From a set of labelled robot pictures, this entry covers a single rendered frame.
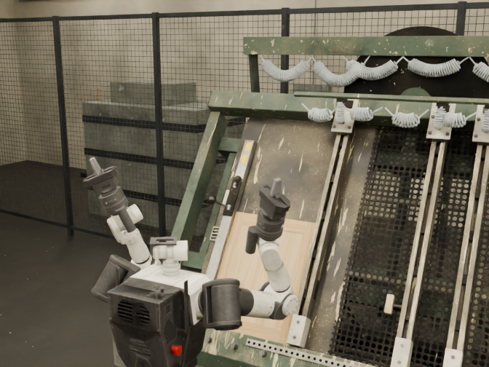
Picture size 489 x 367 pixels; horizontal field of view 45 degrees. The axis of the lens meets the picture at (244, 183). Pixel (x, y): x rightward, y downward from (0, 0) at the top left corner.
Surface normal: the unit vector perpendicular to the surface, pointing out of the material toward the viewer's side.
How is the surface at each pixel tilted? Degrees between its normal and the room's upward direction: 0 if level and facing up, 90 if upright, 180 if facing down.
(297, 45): 90
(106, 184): 97
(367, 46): 90
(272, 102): 55
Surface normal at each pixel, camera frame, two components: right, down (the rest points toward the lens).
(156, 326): -0.47, 0.21
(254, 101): -0.36, -0.40
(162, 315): 0.89, 0.11
